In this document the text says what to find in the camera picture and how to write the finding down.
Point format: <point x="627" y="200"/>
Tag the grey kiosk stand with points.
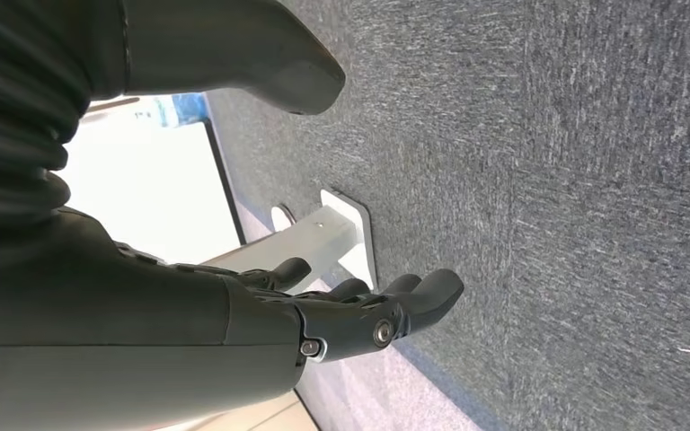
<point x="333" y="238"/>

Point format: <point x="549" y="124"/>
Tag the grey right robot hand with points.
<point x="113" y="333"/>

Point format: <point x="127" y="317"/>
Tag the round floor base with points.
<point x="279" y="217"/>

